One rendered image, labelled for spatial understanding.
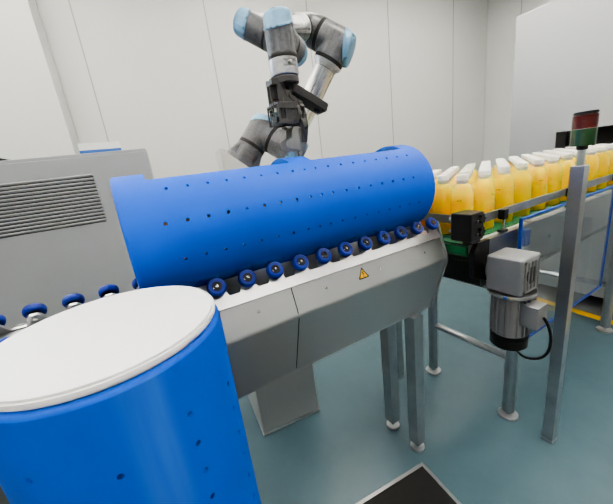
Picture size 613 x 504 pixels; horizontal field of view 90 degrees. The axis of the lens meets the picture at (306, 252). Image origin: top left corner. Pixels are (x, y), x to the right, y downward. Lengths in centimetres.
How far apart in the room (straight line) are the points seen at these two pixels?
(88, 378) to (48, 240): 215
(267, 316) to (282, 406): 92
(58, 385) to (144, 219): 36
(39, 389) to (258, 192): 51
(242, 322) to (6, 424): 47
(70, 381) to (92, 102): 347
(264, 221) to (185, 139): 303
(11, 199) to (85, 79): 165
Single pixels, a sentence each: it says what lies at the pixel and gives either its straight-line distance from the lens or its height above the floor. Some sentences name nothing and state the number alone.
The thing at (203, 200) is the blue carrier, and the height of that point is 116.
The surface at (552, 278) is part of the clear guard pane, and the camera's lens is 158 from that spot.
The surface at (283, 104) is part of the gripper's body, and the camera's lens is 88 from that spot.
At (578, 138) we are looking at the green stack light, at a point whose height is 118.
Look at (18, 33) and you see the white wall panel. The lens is 365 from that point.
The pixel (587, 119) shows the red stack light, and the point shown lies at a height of 123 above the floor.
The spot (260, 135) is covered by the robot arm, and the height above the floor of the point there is 135.
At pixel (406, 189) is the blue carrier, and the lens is 98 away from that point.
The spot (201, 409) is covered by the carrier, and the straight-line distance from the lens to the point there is 44.
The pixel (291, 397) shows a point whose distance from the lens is 164.
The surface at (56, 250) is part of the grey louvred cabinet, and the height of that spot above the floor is 88.
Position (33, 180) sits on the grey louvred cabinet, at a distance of 248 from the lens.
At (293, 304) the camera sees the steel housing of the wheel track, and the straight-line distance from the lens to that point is 81.
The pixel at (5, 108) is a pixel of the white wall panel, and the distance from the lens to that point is 357.
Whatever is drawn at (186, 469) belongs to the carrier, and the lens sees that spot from 46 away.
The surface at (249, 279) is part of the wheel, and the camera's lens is 76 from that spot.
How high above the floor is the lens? 121
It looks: 16 degrees down
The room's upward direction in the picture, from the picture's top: 7 degrees counter-clockwise
